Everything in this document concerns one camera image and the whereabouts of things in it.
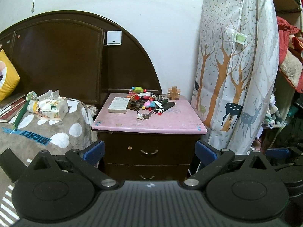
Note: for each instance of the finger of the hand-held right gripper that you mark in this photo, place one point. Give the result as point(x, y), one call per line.
point(279, 152)

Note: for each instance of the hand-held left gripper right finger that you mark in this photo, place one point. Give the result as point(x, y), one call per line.
point(206, 151)

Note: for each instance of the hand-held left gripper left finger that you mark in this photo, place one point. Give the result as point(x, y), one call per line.
point(93, 151)

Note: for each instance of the dark wooden plain drawer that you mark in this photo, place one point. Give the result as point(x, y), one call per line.
point(123, 173)

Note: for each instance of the dark wooden nightstand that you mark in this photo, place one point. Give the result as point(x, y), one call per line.
point(101, 136)

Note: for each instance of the pile of mixed clothes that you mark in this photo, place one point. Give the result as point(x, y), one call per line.
point(284, 118)

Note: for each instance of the grey polka dot printed blanket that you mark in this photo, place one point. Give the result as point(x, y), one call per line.
point(59, 128)

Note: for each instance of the white paperback book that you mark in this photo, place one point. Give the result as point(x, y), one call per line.
point(118, 104)

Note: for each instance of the black remote control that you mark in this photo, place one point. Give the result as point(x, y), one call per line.
point(169, 105)

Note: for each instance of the soft tissue pack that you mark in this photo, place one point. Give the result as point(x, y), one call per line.
point(52, 108)

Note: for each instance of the key bunch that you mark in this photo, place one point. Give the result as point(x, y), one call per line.
point(143, 116)

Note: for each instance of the black red small box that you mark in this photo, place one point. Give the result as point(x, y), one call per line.
point(158, 111)

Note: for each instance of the wooden burr puzzle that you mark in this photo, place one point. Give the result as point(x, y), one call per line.
point(173, 92)

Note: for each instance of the blue round toy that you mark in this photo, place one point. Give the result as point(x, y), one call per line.
point(156, 104)

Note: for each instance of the silver metal clip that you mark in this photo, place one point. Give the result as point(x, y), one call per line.
point(161, 97)

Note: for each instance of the pink small toy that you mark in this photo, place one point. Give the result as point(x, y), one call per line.
point(148, 104)

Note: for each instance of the white stick bundle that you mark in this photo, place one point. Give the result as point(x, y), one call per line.
point(33, 106)

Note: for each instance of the green small toy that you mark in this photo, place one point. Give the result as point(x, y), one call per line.
point(138, 89)

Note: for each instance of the red white small toy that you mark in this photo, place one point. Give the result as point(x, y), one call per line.
point(145, 95)

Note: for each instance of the beige fleece cloth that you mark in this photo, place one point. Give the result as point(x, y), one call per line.
point(291, 71)

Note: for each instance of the black flat object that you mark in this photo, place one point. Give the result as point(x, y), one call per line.
point(10, 164)

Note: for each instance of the stack of books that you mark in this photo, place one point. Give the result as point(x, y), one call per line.
point(11, 113)

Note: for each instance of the dark cover book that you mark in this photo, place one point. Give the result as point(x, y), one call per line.
point(14, 99)

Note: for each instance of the deer print wardrobe cover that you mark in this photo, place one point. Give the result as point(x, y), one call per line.
point(224, 52)

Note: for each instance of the dark wooden headboard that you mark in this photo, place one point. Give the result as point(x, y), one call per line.
point(59, 52)

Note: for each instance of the yellow pillow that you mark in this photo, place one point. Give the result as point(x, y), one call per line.
point(8, 75)

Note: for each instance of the red cloth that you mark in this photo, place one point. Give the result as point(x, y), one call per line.
point(287, 35)

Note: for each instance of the green white tag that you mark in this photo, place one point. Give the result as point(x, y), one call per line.
point(239, 37)

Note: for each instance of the white wall switch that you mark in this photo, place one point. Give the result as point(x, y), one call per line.
point(114, 37)

